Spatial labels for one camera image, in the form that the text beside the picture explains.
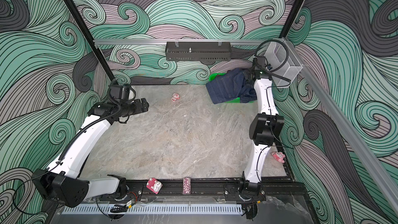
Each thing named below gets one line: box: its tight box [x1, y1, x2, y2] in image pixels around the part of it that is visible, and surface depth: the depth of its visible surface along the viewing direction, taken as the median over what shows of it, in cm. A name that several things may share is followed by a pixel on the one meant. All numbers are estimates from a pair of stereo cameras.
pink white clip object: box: [146, 177, 164, 195], surface depth 72 cm
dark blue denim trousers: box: [205, 68, 258, 105], surface depth 103 cm
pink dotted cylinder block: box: [182, 177, 192, 195], surface depth 74 cm
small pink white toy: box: [171, 92, 180, 102], surface depth 113 cm
